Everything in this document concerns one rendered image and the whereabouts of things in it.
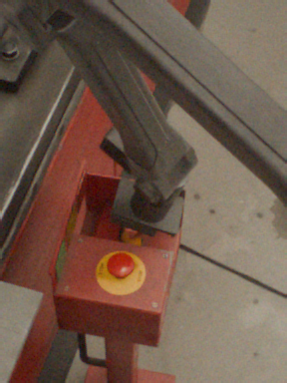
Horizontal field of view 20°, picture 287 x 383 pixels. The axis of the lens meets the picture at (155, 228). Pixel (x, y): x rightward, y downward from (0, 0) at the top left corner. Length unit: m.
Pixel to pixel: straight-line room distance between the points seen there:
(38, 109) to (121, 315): 0.33
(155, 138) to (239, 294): 1.15
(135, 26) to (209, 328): 1.43
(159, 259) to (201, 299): 0.86
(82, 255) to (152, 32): 0.60
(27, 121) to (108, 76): 0.41
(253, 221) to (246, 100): 1.55
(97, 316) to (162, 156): 0.32
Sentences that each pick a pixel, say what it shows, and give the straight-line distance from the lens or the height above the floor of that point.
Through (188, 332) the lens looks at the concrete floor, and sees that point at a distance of 1.99.
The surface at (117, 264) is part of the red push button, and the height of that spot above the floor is 0.81.
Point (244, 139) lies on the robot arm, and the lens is 0.63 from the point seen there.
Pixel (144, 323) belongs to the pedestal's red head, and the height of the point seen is 0.74.
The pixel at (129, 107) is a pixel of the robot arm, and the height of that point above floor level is 1.14.
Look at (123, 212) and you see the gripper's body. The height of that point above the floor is 0.83.
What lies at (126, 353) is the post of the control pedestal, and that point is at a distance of 1.47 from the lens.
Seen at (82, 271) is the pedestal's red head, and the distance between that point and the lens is 1.17.
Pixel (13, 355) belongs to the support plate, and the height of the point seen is 1.00.
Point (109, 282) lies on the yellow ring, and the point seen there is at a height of 0.78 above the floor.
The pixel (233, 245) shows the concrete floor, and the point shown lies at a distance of 2.12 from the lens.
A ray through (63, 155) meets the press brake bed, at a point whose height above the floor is 0.74.
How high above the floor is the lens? 1.80
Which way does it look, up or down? 57 degrees down
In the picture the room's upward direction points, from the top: 3 degrees clockwise
